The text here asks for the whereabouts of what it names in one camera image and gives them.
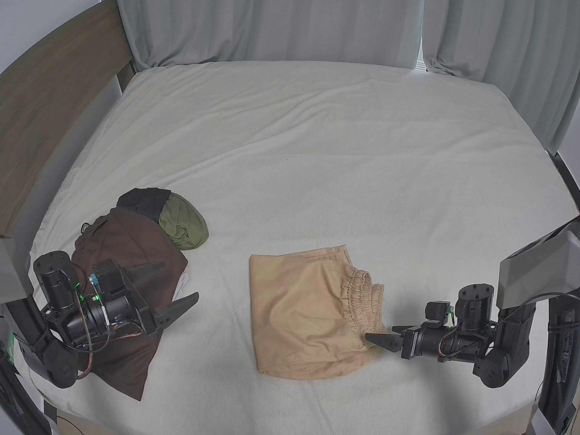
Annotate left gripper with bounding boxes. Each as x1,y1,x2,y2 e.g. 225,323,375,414
81,261,200,340

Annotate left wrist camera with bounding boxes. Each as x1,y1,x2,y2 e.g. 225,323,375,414
90,260,128,303

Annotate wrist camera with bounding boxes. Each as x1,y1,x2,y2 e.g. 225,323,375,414
424,301,452,327
90,260,128,303

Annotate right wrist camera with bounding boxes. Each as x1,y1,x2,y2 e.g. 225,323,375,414
424,301,452,327

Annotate black garment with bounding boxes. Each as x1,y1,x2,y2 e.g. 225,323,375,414
117,188,173,221

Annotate brown garment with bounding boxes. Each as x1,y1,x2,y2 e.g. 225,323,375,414
75,207,189,402

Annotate green garment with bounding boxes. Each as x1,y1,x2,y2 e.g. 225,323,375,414
159,192,209,252

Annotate bed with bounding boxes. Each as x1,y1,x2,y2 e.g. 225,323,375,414
0,0,580,435

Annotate tan shorts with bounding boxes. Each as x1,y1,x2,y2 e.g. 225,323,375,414
249,243,390,379

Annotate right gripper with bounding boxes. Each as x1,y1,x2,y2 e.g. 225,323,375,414
401,325,456,361

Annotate pale green curtain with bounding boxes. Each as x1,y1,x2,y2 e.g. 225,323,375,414
421,0,580,153
111,0,427,73

